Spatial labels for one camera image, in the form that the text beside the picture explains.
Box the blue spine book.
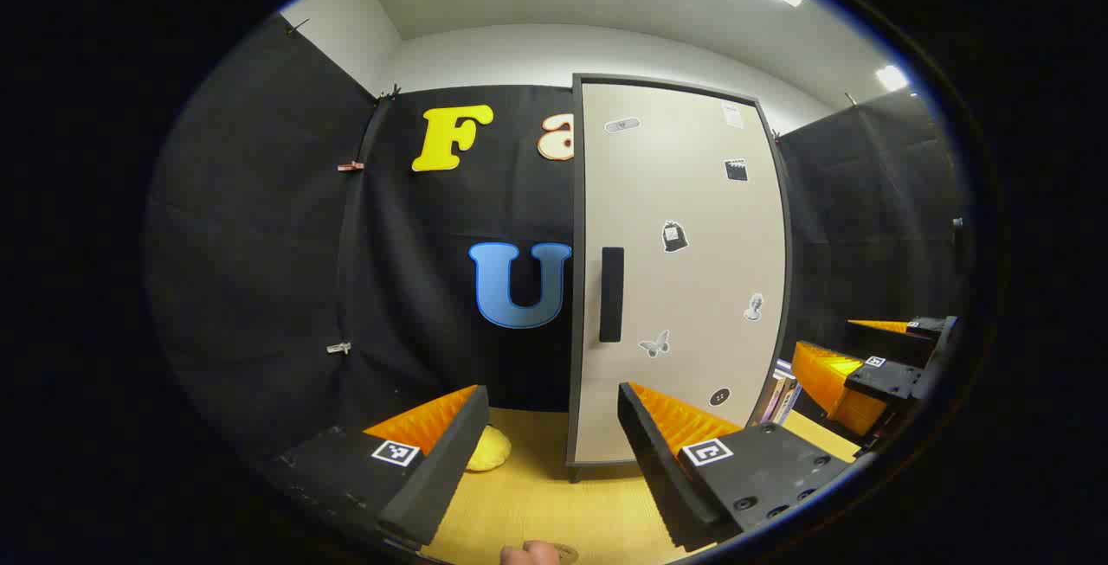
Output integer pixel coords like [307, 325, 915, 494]
[779, 362, 802, 423]

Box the beige cabinet door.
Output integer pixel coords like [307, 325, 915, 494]
[577, 80, 789, 464]

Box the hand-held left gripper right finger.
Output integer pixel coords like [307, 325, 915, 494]
[617, 382, 858, 553]

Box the black door handle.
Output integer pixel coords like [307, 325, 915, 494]
[599, 247, 625, 343]

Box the dark grey cabinet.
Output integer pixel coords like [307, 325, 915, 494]
[567, 72, 796, 485]

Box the yellow soft toy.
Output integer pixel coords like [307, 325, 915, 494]
[466, 424, 512, 472]

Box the black backdrop cloth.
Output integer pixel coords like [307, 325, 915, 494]
[147, 13, 966, 462]

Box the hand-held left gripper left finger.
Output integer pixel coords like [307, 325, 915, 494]
[260, 385, 491, 549]

